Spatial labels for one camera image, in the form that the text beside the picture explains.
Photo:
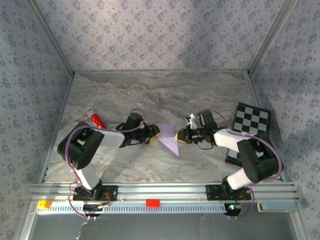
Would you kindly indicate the lilac square paper sheet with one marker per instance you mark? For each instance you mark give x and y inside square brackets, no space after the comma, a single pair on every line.
[166,140]

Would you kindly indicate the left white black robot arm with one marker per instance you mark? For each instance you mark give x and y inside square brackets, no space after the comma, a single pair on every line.
[80,150]

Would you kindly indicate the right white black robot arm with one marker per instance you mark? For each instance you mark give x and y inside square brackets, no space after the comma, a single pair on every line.
[260,162]

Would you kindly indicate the black grey checkerboard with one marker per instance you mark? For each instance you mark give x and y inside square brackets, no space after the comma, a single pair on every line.
[252,120]

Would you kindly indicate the red block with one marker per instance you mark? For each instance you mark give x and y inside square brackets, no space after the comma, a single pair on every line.
[152,203]

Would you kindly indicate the black electronics board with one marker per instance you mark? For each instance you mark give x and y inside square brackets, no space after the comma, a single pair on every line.
[91,208]
[233,210]

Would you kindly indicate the grey metal panel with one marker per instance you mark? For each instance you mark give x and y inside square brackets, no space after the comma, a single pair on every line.
[162,227]

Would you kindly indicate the grey blue flat box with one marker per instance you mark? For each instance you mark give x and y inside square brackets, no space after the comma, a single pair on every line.
[280,207]

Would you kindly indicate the yellow block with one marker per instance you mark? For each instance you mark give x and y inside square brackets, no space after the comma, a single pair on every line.
[43,205]

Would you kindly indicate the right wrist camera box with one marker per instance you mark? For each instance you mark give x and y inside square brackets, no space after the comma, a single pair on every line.
[191,123]

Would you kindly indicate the aluminium mounting rail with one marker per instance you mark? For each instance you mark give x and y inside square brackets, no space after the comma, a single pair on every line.
[162,191]

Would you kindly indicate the aluminium side rail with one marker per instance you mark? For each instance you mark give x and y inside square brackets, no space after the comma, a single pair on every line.
[58,125]
[253,87]

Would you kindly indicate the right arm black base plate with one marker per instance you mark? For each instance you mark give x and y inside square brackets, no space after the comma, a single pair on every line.
[213,192]

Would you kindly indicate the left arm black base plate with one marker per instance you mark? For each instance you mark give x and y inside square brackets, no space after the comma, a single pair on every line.
[113,192]

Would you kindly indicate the aluminium frame post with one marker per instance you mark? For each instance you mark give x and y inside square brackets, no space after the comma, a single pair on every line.
[51,37]
[271,37]

